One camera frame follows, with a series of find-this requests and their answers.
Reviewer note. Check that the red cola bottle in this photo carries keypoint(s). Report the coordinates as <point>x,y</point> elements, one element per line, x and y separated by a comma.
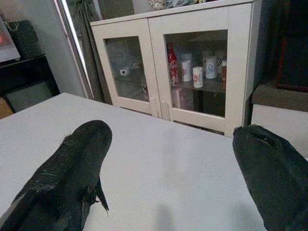
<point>172,65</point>

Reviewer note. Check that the white cup with red print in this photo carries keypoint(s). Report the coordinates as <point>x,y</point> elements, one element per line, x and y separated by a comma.
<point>186,71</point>
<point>197,77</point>

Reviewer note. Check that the dark red-framed picture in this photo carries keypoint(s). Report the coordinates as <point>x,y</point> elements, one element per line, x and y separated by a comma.
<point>292,57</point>

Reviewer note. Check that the grey-green curtain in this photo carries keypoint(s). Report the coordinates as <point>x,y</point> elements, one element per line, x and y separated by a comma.
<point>92,60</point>

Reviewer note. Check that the white low sideboard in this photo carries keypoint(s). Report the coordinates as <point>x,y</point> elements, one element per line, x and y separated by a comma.
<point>280,113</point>

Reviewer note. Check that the pink white package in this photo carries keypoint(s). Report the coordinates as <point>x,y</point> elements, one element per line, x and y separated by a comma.
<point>182,98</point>

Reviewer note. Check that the white box with picture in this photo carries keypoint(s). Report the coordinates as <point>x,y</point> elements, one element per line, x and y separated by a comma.
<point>7,41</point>

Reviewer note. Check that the white tape roll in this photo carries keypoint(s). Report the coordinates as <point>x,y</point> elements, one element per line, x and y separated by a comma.
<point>124,71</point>

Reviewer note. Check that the white cup with blue print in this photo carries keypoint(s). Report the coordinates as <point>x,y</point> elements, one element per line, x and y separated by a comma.
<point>211,67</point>

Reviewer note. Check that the white glass-door cabinet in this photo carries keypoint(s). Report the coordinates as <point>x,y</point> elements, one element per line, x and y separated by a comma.
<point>158,60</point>

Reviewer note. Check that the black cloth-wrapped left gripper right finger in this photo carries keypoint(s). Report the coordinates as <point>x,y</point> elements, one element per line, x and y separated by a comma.
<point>272,173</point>

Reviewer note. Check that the red can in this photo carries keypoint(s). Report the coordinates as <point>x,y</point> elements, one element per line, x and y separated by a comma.
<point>224,77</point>

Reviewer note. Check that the silver door frame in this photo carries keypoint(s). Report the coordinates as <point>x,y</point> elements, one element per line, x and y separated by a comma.
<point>74,48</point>

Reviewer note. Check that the black shelf unit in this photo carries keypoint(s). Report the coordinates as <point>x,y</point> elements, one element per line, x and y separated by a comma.
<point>26,79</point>

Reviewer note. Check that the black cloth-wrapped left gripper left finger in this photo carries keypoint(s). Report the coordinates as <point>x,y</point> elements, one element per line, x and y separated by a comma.
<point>72,173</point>

